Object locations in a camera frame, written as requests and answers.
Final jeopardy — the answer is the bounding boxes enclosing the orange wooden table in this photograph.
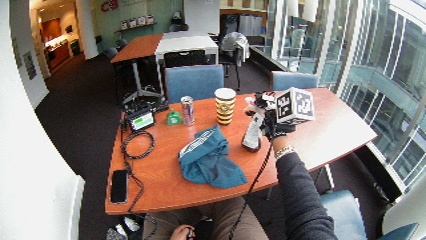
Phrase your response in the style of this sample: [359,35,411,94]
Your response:
[109,32,165,65]

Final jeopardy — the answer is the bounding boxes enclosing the silver wrist bracelet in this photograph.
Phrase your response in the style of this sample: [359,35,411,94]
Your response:
[272,145,296,160]

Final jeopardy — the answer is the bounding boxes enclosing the black device with green screen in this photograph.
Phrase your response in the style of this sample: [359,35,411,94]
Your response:
[125,107,157,133]

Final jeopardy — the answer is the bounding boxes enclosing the white black shoes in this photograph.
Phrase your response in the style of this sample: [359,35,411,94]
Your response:
[105,215,143,240]

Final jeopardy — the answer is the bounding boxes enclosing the small green bottle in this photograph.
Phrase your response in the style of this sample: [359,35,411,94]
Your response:
[165,107,183,127]

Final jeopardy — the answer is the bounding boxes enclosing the teal chair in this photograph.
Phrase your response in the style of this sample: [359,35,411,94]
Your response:
[376,222,420,240]

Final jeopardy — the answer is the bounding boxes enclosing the white table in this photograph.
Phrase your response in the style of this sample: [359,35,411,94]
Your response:
[153,31,220,66]

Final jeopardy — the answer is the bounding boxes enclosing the person's khaki trousers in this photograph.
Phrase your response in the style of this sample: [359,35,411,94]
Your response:
[142,195,270,240]

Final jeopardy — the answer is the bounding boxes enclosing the chair with white jacket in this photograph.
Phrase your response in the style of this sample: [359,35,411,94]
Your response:
[218,31,251,92]

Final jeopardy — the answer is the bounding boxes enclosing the silver pink drink can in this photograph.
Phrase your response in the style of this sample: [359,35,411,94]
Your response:
[179,95,196,127]

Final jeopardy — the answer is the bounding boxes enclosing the striped cup with white lid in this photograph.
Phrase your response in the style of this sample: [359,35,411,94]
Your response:
[212,87,236,126]

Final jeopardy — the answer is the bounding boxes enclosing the black smartphone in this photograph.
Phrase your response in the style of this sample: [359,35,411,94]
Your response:
[109,169,130,205]

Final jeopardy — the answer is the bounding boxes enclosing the black mesh chair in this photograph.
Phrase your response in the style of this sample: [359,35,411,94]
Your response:
[162,49,208,68]

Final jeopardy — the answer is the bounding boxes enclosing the wall shelf with frames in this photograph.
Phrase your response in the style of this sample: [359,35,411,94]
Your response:
[113,14,157,34]

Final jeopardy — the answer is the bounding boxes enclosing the teal cloth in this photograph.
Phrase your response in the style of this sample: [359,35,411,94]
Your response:
[176,124,248,190]

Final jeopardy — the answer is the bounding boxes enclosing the blue upholstered chair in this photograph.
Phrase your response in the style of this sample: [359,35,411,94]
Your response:
[318,189,370,240]
[163,64,226,104]
[270,70,319,92]

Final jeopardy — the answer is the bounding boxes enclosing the black glove cable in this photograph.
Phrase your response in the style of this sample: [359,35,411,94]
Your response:
[226,141,274,240]

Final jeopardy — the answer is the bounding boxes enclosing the black tripod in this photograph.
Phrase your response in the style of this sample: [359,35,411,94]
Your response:
[119,59,166,106]

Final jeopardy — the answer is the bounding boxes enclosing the framed wall picture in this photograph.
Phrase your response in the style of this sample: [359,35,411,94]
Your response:
[21,50,38,81]

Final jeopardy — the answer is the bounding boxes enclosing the white marker cube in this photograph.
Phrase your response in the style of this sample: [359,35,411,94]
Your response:
[274,86,316,126]

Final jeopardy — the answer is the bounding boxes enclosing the black coiled cable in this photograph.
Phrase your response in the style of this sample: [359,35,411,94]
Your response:
[118,120,157,214]

